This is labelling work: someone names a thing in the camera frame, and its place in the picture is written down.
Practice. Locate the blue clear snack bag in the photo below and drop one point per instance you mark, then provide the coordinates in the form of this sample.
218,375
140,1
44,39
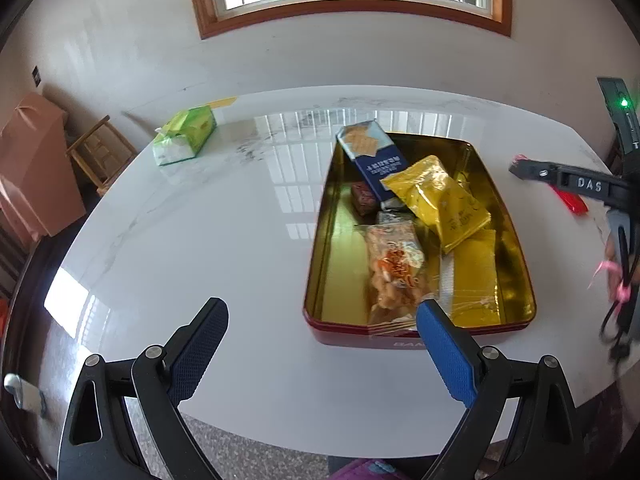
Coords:
398,276

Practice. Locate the large pink patterned snack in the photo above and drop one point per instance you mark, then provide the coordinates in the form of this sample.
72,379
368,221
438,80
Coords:
363,199

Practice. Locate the clear yellow fried snack bag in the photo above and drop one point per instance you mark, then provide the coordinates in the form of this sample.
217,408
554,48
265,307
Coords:
468,283

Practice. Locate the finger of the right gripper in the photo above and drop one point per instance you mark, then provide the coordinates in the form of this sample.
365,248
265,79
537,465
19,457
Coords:
607,189

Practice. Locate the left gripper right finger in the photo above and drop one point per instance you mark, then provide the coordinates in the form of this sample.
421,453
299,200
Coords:
544,441

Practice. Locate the green tissue pack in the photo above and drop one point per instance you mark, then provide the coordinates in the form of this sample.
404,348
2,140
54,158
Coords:
183,136

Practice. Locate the small wooden chair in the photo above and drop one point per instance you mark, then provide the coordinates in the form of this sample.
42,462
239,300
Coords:
102,153

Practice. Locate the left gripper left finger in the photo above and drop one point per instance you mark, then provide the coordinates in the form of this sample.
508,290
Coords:
98,441

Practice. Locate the person right hand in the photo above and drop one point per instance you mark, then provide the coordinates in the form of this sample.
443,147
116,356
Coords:
614,270

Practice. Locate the grey speckled snack packet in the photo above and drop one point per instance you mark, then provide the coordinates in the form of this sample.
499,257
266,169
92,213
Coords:
393,216

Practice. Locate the dark blue cracker pack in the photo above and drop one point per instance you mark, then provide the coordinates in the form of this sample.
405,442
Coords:
376,156

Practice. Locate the red snack packet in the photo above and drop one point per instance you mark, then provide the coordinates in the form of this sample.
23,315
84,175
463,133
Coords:
574,203

